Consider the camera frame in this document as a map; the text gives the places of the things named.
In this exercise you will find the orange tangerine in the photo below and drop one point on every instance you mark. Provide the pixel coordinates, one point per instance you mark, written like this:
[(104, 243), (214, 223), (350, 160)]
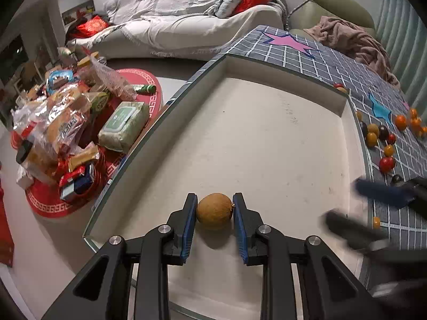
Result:
[(400, 122)]

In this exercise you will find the red pillow on floor side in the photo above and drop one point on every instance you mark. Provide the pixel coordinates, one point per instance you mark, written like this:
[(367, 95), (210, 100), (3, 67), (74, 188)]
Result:
[(86, 28)]

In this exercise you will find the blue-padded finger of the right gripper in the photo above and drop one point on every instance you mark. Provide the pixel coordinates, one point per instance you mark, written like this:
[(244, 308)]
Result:
[(388, 195)]

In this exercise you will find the green wet wipes pack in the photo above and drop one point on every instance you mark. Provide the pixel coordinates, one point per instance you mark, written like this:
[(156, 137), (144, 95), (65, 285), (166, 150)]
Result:
[(124, 126)]

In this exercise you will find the brown round longan fruit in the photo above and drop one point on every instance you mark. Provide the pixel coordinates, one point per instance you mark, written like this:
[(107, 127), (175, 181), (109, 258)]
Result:
[(214, 211)]

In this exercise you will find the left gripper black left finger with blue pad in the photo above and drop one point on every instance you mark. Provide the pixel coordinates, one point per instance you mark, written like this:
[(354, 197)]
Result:
[(101, 289)]

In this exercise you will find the grey checked star tablecloth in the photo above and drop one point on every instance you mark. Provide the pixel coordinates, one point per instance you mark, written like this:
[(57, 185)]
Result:
[(367, 91)]

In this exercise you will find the yellow cherry tomato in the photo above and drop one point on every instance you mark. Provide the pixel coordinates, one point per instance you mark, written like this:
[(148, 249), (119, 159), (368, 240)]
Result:
[(371, 140)]

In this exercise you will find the white shallow tray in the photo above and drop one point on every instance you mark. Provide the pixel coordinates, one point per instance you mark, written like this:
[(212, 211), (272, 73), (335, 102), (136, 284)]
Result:
[(291, 145)]

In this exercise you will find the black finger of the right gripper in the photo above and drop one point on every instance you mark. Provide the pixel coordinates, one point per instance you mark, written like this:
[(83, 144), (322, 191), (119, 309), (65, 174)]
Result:
[(357, 236)]

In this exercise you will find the green bottle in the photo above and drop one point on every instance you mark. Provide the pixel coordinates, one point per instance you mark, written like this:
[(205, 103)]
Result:
[(145, 89)]

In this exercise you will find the dark purple plum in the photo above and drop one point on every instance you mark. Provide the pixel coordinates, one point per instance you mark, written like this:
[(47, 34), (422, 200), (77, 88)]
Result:
[(383, 133)]

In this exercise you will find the pink-brown blanket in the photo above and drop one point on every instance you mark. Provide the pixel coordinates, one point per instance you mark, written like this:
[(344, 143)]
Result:
[(356, 43)]

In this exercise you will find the green armchair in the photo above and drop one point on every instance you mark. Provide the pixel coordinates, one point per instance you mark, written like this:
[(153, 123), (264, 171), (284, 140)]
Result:
[(309, 15)]

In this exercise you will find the white covered sofa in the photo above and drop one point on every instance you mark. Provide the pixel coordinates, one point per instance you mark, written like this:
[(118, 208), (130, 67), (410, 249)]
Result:
[(187, 29)]

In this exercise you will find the clear bag of tangerines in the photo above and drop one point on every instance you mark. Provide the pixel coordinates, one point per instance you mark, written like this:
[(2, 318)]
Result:
[(416, 124)]

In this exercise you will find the red round floor mat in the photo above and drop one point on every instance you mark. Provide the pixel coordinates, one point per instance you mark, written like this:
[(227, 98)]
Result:
[(45, 200)]

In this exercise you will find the bread bag snack pile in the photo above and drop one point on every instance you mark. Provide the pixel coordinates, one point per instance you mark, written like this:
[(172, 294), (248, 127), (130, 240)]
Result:
[(59, 131)]

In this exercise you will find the brown longan near tray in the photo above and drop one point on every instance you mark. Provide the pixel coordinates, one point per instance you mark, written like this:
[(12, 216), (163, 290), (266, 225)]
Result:
[(343, 90)]

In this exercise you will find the large red tomato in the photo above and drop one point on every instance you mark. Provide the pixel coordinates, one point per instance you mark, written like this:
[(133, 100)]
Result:
[(386, 164)]

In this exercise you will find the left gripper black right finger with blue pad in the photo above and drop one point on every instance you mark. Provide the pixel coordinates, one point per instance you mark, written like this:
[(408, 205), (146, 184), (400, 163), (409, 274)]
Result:
[(329, 290)]

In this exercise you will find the teal curtain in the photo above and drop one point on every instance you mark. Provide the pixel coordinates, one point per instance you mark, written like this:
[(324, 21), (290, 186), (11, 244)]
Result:
[(403, 34)]

